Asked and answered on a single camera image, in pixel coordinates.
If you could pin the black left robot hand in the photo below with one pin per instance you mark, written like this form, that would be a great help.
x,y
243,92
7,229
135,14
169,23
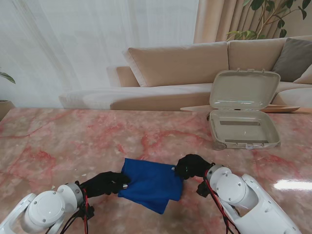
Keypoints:
x,y
104,184

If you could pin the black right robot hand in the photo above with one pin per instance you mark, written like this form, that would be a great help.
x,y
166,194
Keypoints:
x,y
192,167

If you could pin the blue shirt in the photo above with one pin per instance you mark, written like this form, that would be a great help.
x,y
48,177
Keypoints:
x,y
151,185

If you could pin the beige hard suitcase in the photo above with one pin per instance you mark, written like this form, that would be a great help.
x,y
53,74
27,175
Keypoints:
x,y
243,90

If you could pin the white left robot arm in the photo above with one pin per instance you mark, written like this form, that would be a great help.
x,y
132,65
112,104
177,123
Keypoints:
x,y
46,209

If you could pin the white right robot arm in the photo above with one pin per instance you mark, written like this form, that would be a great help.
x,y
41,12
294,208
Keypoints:
x,y
243,195

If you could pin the beige sectional sofa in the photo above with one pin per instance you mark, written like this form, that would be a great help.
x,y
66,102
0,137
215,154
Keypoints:
x,y
178,65

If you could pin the oval wooden tray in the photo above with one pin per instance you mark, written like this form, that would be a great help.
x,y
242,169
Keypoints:
x,y
280,109

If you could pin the white sheer curtain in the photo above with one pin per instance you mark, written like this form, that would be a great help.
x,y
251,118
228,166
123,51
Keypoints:
x,y
73,48

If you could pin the tall green leafy plant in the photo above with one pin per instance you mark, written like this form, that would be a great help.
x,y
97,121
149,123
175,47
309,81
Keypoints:
x,y
243,35

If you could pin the small green plant leaf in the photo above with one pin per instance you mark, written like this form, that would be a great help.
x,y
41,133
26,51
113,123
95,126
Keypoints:
x,y
8,77

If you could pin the beige sofa cushion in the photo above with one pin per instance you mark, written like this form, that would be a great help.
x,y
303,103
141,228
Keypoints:
x,y
306,78

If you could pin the beige drape curtain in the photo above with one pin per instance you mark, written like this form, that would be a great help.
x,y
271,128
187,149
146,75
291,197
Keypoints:
x,y
212,22

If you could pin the grey sofa cushion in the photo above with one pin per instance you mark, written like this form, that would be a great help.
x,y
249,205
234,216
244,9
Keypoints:
x,y
295,58

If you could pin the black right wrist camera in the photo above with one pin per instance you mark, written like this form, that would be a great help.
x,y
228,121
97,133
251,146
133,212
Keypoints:
x,y
202,189

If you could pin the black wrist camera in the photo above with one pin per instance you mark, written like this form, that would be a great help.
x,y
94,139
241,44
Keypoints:
x,y
202,189
89,212

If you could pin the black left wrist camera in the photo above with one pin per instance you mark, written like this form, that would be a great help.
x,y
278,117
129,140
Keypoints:
x,y
89,212

